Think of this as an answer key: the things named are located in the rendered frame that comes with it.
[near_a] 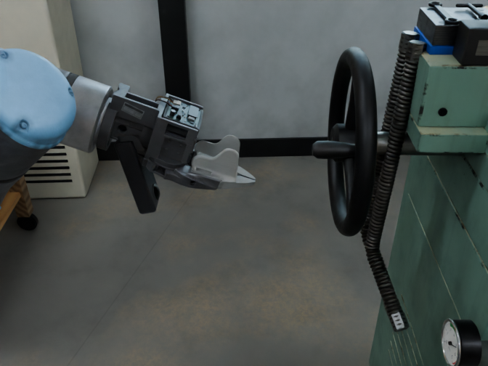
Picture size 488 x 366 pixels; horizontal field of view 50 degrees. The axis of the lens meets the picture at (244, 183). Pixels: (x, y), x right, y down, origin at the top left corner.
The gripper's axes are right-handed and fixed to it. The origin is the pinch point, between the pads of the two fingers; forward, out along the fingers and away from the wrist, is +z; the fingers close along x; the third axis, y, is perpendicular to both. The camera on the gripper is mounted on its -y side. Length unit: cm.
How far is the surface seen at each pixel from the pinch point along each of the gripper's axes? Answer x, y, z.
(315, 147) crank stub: 0.6, 8.4, 6.9
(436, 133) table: 4.3, 14.9, 22.4
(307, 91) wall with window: 145, -39, 38
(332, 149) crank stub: 0.3, 9.2, 9.0
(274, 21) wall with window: 144, -16, 13
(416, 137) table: 5.2, 13.0, 20.6
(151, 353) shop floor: 35, -85, 4
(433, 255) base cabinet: 11.3, -8.7, 38.8
